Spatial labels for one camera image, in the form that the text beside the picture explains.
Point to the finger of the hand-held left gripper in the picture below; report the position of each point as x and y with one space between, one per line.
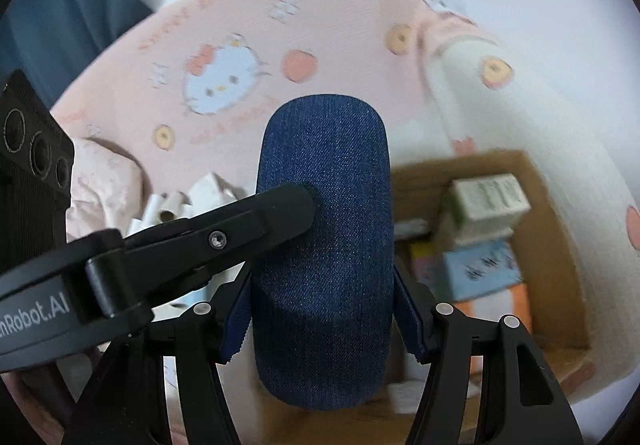
217 240

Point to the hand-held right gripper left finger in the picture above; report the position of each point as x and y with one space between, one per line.
237 320

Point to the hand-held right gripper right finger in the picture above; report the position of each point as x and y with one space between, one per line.
410 320

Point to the dark blue denim glasses case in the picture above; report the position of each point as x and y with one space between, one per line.
325 275

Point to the orange white tissue pack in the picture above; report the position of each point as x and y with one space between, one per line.
517 300

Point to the brown cardboard box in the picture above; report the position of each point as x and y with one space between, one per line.
550 225

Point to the white textured packet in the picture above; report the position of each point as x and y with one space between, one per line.
215 190

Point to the colourful printed box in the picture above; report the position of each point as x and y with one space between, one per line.
425 265

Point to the pile of white paper rolls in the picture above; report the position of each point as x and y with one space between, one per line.
160 212

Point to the pale pink pillow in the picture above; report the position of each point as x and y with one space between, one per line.
100 175

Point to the light blue square box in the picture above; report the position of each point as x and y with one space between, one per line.
480 270

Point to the green and white box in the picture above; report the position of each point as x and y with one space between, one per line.
490 205

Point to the dark blue curtain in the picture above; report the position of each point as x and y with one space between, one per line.
75 0

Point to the cream waffle blanket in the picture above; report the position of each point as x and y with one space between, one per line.
575 125

